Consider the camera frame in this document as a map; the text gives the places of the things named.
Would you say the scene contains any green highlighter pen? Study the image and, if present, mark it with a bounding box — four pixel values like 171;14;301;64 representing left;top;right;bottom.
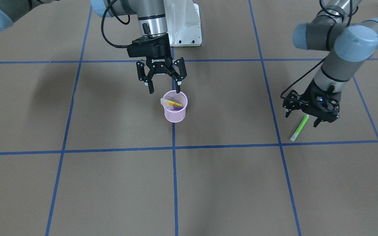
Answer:
290;114;309;142

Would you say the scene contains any yellow highlighter pen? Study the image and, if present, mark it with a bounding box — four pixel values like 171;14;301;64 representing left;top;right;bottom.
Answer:
160;98;183;107

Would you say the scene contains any purple highlighter pen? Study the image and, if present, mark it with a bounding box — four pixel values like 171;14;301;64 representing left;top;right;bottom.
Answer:
165;106;183;111

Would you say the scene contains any pink mesh pen holder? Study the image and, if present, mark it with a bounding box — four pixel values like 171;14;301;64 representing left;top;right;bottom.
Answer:
160;90;188;123

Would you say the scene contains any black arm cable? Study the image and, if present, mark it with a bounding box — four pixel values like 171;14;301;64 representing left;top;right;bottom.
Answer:
101;0;134;49

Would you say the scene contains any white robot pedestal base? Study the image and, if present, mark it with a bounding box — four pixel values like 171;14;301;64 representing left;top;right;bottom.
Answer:
164;0;202;47

